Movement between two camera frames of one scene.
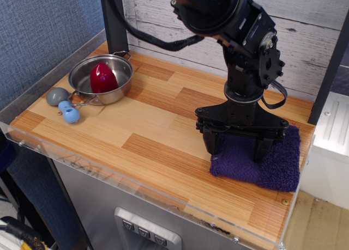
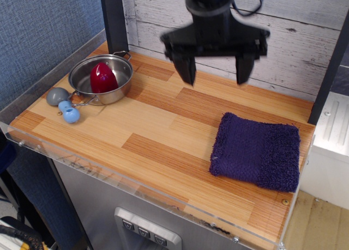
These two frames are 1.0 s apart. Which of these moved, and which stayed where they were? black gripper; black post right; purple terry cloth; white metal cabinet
Moved: black gripper
Stayed: purple terry cloth; black post right; white metal cabinet
